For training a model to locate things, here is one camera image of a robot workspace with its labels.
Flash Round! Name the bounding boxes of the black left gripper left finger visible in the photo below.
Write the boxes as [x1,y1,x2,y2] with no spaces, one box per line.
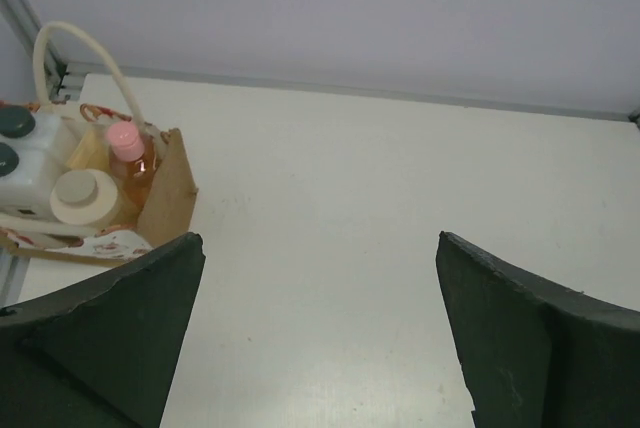
[1,233,205,427]

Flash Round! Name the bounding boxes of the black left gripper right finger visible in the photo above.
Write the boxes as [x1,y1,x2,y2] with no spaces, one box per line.
[436,232,639,427]

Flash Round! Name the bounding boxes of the white bottle black cap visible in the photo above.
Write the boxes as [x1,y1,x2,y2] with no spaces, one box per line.
[1,142,64,218]
[1,105,77,156]

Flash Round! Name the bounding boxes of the orange bottle pink cap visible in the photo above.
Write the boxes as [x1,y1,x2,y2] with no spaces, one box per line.
[105,121,158,211]

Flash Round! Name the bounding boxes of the cream round bottle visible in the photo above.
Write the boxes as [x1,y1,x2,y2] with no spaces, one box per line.
[50,169,133,229]

